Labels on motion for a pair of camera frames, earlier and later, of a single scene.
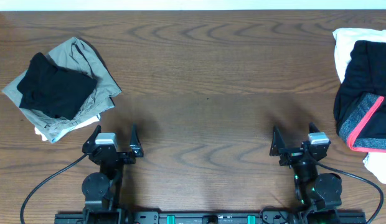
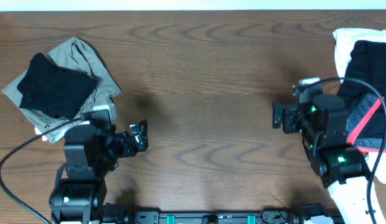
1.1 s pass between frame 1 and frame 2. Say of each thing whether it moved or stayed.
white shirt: stayed
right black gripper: moved
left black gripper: moved
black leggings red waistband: stayed
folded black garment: stayed
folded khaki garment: stayed
